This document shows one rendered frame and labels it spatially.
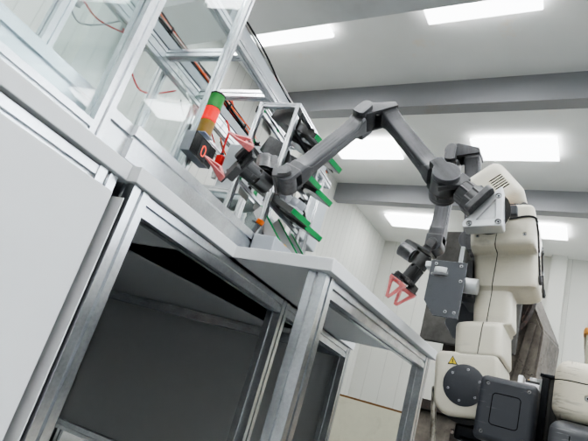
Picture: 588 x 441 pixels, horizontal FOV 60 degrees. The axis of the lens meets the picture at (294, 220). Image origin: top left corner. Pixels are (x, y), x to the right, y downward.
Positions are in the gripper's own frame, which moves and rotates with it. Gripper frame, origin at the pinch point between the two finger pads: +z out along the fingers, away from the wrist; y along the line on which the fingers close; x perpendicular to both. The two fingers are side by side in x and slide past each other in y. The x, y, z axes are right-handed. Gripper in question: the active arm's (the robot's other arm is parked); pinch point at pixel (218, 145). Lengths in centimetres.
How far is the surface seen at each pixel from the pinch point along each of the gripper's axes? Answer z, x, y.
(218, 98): 0.5, -30.2, 4.4
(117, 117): 31, 39, 2
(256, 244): -20.8, 18.6, -9.9
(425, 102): -337, -483, 102
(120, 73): 36, 42, 10
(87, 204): 29, 58, -6
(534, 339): -445, -184, 4
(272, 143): -36, -57, 0
